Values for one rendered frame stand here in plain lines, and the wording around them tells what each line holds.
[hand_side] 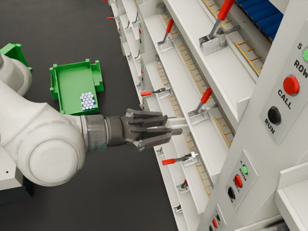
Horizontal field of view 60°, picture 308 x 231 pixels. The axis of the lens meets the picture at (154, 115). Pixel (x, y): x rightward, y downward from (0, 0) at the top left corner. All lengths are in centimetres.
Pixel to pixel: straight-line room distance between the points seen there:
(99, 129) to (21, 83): 58
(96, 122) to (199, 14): 32
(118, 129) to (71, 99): 98
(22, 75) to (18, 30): 125
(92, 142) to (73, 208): 69
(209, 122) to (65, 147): 32
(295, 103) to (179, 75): 47
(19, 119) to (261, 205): 38
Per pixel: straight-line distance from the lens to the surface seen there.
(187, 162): 76
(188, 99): 65
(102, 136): 63
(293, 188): 34
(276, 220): 49
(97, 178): 132
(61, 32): 223
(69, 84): 163
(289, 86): 27
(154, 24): 89
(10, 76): 109
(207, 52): 47
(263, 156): 34
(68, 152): 43
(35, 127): 46
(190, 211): 92
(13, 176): 112
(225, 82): 42
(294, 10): 27
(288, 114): 28
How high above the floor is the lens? 116
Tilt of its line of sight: 51 degrees down
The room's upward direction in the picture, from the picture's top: straight up
